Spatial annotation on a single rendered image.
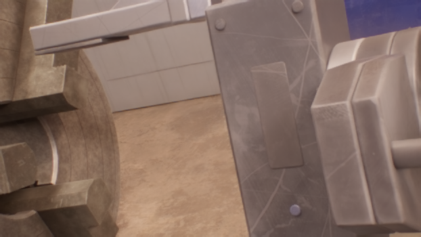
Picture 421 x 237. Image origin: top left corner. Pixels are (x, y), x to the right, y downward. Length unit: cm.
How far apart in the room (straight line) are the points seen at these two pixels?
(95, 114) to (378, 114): 39
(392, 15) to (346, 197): 335
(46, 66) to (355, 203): 32
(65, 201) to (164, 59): 345
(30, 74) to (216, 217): 221
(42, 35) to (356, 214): 20
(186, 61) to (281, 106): 360
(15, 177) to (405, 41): 25
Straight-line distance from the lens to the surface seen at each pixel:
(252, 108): 32
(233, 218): 266
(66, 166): 57
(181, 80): 397
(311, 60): 31
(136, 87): 411
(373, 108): 24
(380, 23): 361
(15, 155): 47
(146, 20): 35
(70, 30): 38
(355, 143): 24
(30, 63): 54
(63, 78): 51
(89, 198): 52
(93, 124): 60
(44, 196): 54
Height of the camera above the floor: 125
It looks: 20 degrees down
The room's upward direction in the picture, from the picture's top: 19 degrees counter-clockwise
